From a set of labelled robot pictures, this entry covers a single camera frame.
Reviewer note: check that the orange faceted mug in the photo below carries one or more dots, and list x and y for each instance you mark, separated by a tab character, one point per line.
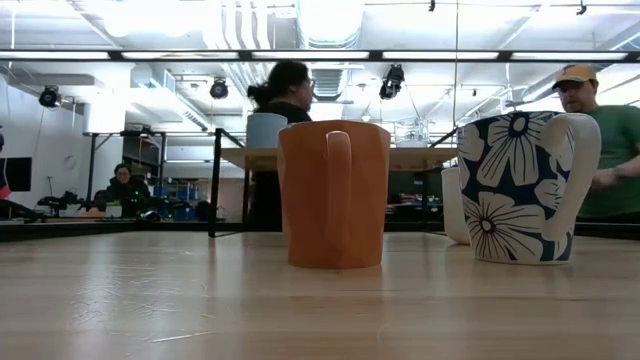
305	200

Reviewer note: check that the light blue mug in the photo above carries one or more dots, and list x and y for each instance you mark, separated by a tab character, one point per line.
265	131

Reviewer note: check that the clear glass cup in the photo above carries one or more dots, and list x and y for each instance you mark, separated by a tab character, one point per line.
412	135

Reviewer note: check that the plain white mug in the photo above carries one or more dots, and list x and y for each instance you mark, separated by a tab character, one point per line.
452	210

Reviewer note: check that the blue white floral mug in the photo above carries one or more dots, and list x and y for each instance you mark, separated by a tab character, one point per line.
515	200

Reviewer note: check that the black background robot arm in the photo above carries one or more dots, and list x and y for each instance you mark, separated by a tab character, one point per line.
62	201

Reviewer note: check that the person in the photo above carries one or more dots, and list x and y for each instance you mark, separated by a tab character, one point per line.
285	85
620	150
125	192

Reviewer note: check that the blue storage bin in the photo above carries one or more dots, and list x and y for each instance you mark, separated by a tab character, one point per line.
185	207

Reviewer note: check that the black overhead light beam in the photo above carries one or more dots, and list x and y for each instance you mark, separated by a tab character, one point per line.
245	55

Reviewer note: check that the red object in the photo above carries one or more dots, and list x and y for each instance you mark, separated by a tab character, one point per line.
4	192

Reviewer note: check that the wooden shelf black metal frame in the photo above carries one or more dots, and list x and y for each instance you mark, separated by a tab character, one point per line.
250	159

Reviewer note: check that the black ceiling camera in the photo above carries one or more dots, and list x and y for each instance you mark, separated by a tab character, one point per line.
219	90
50	97
391	82

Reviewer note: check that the silver ceiling duct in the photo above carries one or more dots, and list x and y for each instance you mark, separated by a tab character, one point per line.
330	25

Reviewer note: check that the black aluminium table frame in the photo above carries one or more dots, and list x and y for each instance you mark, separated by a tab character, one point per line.
100	231

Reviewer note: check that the black background rig frame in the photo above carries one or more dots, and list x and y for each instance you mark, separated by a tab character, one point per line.
91	165

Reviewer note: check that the black wall monitor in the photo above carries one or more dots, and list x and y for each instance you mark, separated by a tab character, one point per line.
15	175

